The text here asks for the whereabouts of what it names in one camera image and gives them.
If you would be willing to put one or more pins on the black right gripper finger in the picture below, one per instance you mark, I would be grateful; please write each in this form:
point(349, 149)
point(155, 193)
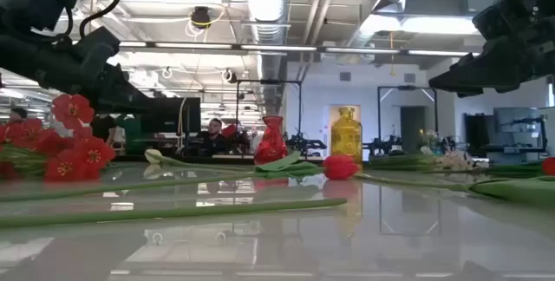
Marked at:
point(481, 70)
point(451, 79)

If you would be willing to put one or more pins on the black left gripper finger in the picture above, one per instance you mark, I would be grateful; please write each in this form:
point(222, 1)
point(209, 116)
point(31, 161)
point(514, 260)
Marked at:
point(115, 83)
point(126, 108)

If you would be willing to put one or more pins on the red blossom flower bunch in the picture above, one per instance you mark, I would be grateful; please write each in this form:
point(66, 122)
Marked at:
point(71, 109)

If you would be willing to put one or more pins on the cream tulip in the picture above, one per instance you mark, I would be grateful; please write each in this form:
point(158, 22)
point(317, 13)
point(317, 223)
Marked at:
point(173, 212)
point(152, 156)

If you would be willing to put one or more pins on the small pale blossom bunch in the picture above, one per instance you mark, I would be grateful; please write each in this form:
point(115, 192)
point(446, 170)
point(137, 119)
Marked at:
point(459, 160)

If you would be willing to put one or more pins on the red tulip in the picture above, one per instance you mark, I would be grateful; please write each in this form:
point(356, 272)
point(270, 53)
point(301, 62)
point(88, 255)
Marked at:
point(340, 167)
point(511, 190)

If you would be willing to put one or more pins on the red glass vase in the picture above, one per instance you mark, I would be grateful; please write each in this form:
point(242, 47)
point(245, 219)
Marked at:
point(271, 142)

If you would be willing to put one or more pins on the black background robot arm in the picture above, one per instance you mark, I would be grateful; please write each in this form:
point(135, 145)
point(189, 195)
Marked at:
point(303, 144)
point(383, 146)

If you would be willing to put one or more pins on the yellow glass bottle vase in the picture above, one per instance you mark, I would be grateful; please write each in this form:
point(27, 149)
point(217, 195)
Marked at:
point(347, 135)

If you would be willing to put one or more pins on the black computer monitor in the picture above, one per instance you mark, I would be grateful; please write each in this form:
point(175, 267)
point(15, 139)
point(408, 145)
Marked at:
point(169, 116)

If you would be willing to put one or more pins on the gray desk monitor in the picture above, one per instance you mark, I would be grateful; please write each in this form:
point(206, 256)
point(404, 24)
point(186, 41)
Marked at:
point(516, 120)

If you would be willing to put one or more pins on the background flower bouquet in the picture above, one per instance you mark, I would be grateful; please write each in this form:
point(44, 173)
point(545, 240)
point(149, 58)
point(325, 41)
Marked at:
point(429, 138)

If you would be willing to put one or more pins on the gray door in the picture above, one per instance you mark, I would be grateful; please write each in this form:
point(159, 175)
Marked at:
point(412, 129)

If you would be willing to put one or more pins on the person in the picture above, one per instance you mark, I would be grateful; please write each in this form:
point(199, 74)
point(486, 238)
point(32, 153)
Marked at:
point(18, 114)
point(213, 135)

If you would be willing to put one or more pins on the black table frame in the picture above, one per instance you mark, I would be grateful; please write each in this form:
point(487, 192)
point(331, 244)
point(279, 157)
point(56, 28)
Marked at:
point(217, 158)

